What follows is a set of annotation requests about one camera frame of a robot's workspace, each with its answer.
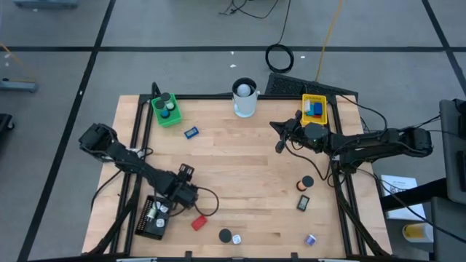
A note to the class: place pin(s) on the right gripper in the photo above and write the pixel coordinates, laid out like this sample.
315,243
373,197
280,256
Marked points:
295,136

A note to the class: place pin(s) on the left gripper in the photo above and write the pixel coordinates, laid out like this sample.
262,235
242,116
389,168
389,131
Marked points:
183,191

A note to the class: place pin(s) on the teal small box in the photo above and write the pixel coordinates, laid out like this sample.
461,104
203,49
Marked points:
310,113

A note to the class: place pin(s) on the white small box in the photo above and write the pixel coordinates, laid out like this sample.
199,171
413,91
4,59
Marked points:
307,105

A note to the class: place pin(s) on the red small box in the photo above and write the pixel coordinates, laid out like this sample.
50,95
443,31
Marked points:
199,222

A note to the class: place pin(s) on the green white charger plug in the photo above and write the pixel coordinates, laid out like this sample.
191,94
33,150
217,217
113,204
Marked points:
151,214

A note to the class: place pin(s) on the blue small box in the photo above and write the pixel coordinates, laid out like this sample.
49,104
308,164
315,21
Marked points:
317,108

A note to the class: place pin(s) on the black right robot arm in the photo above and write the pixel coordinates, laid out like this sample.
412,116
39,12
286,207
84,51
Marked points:
371,143

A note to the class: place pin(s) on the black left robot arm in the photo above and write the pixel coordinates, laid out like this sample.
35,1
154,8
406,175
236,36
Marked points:
123,156

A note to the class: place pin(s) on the yellow plastic basket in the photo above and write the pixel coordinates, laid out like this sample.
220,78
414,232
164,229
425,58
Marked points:
306,122

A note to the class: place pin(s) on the clear cup with ball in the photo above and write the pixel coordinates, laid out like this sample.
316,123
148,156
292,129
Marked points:
244,105

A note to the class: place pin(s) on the black perforated mat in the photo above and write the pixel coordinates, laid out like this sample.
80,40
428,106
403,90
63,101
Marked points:
291,85

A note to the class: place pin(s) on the black plastic basket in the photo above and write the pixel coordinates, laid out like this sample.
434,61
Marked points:
143,229

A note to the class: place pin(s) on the blue digital timer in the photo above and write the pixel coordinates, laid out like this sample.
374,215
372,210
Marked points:
192,132

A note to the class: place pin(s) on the hourglass with orange sand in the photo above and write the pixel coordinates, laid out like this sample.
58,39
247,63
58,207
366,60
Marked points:
308,181

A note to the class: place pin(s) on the black round cap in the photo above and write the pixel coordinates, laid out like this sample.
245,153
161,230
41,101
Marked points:
225,236

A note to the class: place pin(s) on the green plastic basket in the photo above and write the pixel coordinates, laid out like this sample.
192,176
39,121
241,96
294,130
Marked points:
174,118

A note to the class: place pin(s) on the black digital timer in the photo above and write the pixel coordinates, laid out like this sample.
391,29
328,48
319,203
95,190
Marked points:
303,203

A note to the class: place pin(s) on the silver aluminium extrusion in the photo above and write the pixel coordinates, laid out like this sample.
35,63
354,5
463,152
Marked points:
338,260
136,260

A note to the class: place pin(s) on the hourglass with green sand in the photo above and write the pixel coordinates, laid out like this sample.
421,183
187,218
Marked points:
165,96

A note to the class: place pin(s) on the white paper sheet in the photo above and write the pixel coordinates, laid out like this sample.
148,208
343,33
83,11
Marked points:
398,182

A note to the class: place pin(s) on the black beam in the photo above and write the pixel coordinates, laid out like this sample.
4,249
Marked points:
415,194

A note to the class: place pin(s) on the yellow white bottle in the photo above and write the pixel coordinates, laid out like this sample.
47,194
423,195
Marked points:
416,233

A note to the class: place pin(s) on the grey cart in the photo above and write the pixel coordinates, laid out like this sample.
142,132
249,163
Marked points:
451,153

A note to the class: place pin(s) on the black floor object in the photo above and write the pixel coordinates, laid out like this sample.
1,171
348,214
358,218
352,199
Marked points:
4,122

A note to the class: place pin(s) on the grey floor base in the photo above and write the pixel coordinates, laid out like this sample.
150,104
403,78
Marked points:
43,3
18,86

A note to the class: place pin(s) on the black table frame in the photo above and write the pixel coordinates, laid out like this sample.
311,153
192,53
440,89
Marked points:
218,97

